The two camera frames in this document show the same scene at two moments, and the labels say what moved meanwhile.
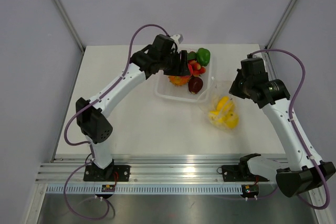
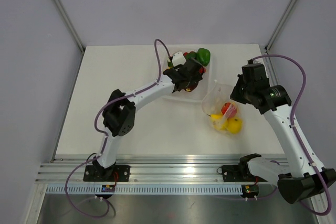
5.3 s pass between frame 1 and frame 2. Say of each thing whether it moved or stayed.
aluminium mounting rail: stayed
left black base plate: stayed
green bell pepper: stayed
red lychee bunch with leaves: stayed
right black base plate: stayed
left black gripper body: moved
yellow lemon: moved
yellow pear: moved
